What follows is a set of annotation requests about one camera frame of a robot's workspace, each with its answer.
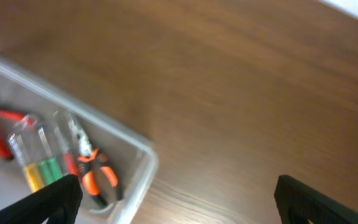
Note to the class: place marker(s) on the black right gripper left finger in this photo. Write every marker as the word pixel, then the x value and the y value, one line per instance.
pixel 58 202

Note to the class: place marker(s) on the clear plastic container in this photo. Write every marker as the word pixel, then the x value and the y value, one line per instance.
pixel 132 156

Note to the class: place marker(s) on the orange black long-nose pliers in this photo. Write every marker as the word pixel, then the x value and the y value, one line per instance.
pixel 92 161

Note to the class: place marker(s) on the clear screwdriver set case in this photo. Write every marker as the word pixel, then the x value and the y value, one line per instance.
pixel 41 151

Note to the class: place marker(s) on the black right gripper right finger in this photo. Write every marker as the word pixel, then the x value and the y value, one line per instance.
pixel 299 203

